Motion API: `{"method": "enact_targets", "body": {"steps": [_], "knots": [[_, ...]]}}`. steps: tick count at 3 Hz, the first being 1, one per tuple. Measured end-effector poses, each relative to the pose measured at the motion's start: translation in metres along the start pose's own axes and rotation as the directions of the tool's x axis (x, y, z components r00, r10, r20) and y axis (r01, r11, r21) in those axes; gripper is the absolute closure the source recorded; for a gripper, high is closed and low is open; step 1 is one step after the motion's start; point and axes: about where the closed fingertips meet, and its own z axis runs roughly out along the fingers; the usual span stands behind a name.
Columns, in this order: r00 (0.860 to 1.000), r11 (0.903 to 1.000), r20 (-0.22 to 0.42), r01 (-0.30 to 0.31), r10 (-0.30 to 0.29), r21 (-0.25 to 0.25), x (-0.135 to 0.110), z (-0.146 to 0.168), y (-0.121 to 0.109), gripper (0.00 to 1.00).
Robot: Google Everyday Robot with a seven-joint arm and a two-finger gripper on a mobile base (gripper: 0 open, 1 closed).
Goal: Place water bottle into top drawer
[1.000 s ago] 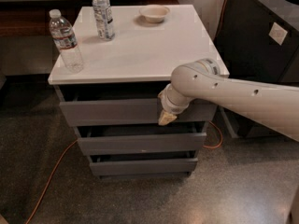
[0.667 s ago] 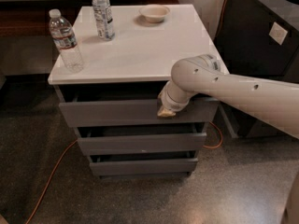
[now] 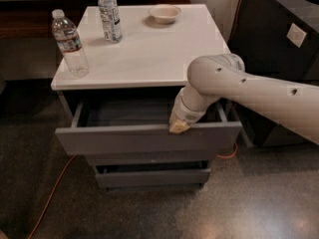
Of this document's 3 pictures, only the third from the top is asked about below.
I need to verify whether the black side cabinet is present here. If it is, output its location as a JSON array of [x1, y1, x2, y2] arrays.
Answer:
[[227, 0, 319, 148]]

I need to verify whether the clear water bottle red label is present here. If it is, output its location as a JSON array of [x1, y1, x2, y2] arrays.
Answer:
[[52, 9, 89, 78]]

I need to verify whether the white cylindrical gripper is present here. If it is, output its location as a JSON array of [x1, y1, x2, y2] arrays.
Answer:
[[169, 87, 207, 134]]

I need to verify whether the grey top drawer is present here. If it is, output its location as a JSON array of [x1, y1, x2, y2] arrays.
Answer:
[[56, 99, 241, 155]]

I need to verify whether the clear water bottle blue label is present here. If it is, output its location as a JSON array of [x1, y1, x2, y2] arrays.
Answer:
[[98, 0, 122, 43]]

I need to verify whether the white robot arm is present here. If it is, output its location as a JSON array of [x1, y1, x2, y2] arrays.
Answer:
[[169, 54, 319, 144]]

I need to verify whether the white wall outlet plate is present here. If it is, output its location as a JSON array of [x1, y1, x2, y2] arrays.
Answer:
[[286, 23, 307, 48]]

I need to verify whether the grey drawer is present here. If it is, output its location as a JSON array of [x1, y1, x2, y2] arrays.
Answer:
[[95, 161, 210, 188], [85, 149, 217, 166], [56, 99, 241, 155]]

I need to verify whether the beige paper bowl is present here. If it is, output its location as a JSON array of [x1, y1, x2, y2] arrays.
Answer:
[[149, 4, 181, 25]]

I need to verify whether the grey bottom drawer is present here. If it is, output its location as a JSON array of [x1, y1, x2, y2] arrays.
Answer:
[[95, 161, 210, 188]]

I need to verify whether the white-topped grey drawer cabinet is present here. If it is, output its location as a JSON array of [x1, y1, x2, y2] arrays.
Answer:
[[51, 5, 237, 188]]

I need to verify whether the grey middle drawer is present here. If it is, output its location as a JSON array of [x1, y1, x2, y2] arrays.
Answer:
[[85, 149, 217, 166]]

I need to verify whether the orange extension cable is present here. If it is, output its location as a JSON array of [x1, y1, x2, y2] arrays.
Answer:
[[25, 0, 255, 239]]

